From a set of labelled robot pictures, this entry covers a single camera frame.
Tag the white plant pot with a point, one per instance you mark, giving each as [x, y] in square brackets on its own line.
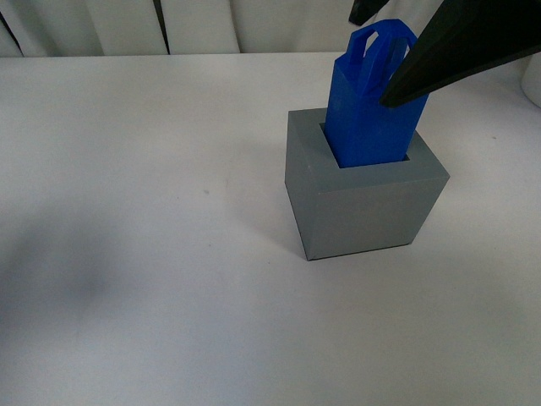
[531, 80]

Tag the blue handled part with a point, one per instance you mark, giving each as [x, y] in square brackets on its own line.
[358, 128]

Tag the gray cube base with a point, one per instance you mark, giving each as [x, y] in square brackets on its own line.
[343, 211]

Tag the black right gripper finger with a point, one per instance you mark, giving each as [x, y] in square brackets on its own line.
[464, 38]

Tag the white curtain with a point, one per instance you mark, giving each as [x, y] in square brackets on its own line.
[121, 28]

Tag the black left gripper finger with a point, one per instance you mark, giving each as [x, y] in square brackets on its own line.
[364, 10]

